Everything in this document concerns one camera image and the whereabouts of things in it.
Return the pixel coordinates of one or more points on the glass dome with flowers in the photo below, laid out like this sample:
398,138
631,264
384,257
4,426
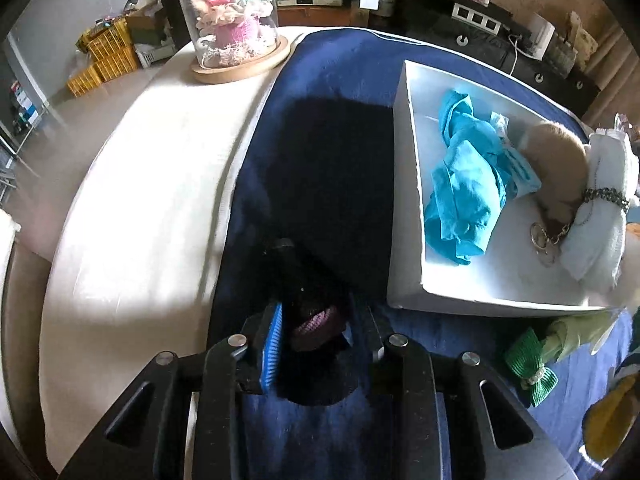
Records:
233,39

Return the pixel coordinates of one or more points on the yellow green plush toy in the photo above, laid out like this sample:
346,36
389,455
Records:
607,423

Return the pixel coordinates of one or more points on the teal cloth garment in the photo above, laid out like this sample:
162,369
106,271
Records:
480,173

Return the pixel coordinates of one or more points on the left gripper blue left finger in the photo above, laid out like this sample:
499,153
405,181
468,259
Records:
268,345

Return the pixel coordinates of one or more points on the white knitted towel bundle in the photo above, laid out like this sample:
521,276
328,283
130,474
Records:
593,249

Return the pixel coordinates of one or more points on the black tv cabinet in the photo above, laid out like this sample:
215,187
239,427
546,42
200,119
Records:
431,21

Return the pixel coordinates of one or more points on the white power strip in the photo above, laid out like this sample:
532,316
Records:
475,19

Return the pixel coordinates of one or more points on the green ribbon bow toy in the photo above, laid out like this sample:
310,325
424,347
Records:
529,358

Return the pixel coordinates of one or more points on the navy blue round rug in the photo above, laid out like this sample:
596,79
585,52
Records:
319,171

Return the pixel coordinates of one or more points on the tan plush toy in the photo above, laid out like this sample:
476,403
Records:
560,162

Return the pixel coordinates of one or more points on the yellow plastic crates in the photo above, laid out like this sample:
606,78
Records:
109,54

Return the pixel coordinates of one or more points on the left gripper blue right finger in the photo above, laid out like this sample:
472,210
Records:
373,329

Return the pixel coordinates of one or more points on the large white fluffy plush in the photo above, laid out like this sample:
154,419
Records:
628,284

